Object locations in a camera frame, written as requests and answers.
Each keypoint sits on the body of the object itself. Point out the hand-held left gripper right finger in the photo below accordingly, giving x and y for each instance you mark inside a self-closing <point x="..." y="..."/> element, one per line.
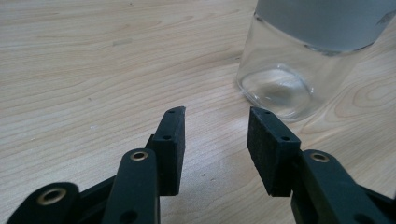
<point x="272" y="155"/>

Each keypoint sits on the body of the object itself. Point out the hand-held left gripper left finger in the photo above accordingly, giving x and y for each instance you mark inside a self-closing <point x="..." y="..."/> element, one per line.
<point x="169" y="155"/>

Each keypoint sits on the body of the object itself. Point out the clear glass jar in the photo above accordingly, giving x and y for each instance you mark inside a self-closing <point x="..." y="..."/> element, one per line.
<point x="295" y="62"/>

